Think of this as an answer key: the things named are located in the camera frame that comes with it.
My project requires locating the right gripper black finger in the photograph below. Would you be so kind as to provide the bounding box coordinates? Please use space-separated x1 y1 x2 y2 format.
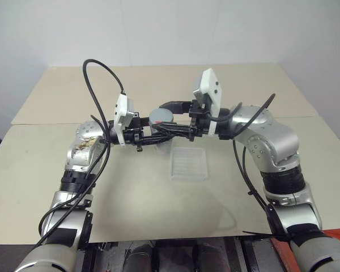
154 122 194 136
158 100 192 114

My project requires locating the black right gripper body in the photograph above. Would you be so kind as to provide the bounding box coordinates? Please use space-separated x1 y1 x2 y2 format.
188 100 211 142

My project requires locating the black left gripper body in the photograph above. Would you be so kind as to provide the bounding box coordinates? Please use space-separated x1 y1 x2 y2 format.
124 117 145 154

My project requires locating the clear plastic jar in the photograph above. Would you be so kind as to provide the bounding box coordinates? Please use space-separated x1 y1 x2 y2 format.
150 124 173 155

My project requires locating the grey round jar lid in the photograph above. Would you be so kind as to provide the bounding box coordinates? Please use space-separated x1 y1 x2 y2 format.
148 108 175 127

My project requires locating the clear plastic rectangular box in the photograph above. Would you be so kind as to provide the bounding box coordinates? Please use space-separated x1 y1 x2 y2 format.
169 147 210 183

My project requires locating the dark rounded shape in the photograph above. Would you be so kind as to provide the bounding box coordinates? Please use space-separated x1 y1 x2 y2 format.
122 243 157 272

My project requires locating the red flat object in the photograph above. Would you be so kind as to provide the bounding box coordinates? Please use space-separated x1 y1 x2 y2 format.
268 237 295 272

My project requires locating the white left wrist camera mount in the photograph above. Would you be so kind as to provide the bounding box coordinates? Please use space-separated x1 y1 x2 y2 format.
113 92 135 146

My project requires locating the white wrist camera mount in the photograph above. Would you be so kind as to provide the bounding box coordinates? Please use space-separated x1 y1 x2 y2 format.
192 67 223 138
113 92 135 146

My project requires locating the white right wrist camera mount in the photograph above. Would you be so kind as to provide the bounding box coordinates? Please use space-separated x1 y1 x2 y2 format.
192 67 223 138

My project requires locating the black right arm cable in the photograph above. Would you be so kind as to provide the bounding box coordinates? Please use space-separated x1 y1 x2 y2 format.
214 93 294 244

